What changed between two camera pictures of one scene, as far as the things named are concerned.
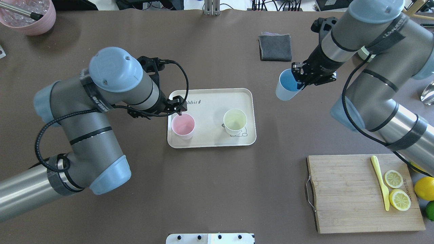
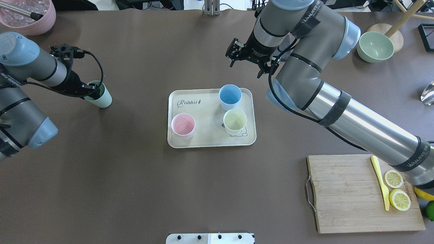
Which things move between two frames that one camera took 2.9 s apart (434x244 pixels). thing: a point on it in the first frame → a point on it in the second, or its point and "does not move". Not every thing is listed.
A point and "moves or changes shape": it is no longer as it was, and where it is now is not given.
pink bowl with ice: x=24 y=25 does not move
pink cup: x=183 y=126 does not move
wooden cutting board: x=349 y=197 does not move
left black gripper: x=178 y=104 → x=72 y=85
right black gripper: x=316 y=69 → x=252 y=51
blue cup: x=287 y=87 moves or changes shape
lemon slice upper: x=393 y=179 does not move
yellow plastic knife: x=385 y=189 does not move
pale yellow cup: x=235 y=120 does not move
